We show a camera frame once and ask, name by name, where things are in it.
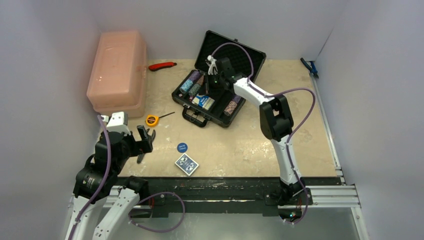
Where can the brown black poker chip roll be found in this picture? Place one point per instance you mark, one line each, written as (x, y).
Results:
(200, 82)

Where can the orange blue poker chip roll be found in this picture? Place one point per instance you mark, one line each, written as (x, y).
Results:
(230, 108)

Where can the green blue poker chip roll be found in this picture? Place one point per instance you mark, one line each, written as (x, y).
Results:
(194, 90)

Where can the lavender poker chip roll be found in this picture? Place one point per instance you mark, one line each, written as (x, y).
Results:
(195, 76)

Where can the blue small blind button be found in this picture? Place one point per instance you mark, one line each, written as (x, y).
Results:
(182, 147)

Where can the red utility knife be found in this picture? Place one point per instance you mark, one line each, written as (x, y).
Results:
(163, 65)

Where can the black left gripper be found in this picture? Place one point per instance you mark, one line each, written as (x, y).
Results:
(139, 146)

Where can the blue handled pliers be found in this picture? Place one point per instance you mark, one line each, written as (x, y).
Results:
(310, 66)

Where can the black poker set case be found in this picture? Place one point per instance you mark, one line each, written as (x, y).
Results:
(203, 93)

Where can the pink translucent plastic storage box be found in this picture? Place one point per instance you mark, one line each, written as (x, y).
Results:
(118, 78)

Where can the blue backed playing card deck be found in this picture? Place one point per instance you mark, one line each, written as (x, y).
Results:
(186, 164)

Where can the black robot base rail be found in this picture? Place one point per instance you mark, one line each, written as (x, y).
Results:
(224, 195)

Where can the light blue poker chip roll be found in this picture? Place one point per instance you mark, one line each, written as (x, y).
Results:
(186, 86)

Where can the purple black poker chip roll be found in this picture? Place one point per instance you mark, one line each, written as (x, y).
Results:
(236, 98)

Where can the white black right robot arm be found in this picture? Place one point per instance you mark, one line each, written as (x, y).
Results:
(276, 121)

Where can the black grey wire stripper pliers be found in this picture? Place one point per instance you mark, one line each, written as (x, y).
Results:
(145, 147)

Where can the blue Texas Hold'em card box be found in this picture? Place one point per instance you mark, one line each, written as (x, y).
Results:
(203, 101)

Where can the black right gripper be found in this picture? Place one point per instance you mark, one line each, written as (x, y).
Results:
(218, 72)

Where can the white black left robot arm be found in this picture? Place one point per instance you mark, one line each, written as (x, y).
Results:
(94, 182)

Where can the yellow tape measure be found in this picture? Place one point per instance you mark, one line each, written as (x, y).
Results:
(153, 120)

